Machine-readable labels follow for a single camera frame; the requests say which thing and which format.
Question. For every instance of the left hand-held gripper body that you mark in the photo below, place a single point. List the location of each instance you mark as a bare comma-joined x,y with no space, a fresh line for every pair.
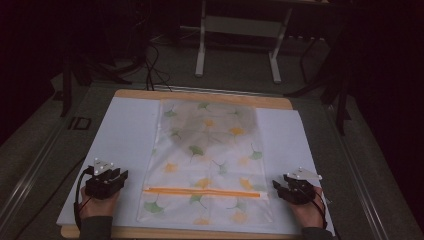
100,190

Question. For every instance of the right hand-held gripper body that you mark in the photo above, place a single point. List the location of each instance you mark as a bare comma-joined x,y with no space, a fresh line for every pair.
300,191

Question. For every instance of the leaf print mesh laundry bag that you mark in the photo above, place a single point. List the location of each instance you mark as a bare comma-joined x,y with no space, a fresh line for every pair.
206,166

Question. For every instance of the person's left hand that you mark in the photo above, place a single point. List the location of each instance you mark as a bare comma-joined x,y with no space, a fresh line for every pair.
98,207

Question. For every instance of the person's right hand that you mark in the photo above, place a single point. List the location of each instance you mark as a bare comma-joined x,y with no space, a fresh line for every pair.
308,213

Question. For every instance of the white mat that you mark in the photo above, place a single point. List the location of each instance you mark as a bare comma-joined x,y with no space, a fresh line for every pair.
126,140

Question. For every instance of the black metal stand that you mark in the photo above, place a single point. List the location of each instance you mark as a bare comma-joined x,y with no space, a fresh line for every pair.
86,70
333,83

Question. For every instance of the white metal stand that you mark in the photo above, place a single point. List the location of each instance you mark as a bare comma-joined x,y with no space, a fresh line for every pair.
240,26

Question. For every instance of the black floor bracket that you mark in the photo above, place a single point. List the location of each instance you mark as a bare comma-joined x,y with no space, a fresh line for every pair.
80,123

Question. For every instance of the silver floor rail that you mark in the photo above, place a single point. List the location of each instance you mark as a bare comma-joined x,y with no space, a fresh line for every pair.
30,180
216,90
360,180

